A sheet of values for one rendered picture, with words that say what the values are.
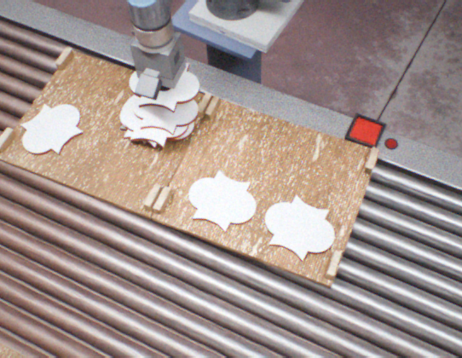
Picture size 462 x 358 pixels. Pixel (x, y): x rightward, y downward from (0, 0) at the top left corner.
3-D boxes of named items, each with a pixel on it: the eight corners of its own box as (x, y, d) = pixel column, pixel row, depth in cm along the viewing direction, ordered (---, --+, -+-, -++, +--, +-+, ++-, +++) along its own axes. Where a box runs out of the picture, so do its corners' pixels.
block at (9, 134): (10, 132, 143) (6, 126, 141) (17, 135, 143) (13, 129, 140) (-3, 152, 140) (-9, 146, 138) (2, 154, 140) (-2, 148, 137)
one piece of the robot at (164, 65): (110, 49, 111) (126, 102, 125) (154, 62, 109) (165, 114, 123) (138, 5, 117) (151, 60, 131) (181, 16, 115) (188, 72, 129)
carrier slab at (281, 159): (216, 101, 147) (216, 97, 146) (378, 154, 138) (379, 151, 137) (152, 220, 132) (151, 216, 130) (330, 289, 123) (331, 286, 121)
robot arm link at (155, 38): (161, 37, 110) (121, 25, 111) (164, 54, 114) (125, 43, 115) (177, 8, 113) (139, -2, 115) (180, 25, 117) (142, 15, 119)
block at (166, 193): (165, 190, 134) (164, 184, 131) (173, 193, 133) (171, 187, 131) (153, 213, 131) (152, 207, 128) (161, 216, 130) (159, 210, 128)
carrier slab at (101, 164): (72, 54, 157) (71, 49, 155) (216, 101, 147) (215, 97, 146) (-4, 159, 141) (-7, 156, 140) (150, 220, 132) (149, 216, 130)
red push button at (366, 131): (356, 120, 144) (357, 117, 143) (381, 129, 142) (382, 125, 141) (348, 139, 141) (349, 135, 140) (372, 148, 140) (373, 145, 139)
